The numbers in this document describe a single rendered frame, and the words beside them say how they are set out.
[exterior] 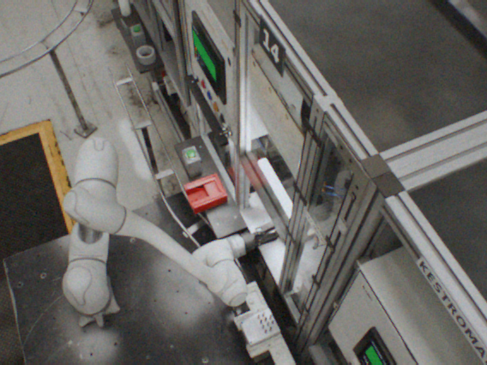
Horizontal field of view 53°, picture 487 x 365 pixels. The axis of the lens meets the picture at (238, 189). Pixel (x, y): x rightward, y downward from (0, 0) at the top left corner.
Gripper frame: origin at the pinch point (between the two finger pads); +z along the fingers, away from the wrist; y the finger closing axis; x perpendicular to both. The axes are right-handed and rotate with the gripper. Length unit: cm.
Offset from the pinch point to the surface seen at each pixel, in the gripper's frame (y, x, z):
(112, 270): -32, 26, -74
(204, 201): -3.5, 25.9, -26.5
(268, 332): -7.5, -34.4, -25.2
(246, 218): -9.4, 14.1, -12.1
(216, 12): 81, 37, -12
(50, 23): -101, 291, -65
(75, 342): -32, 1, -98
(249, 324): -7.6, -28.6, -30.3
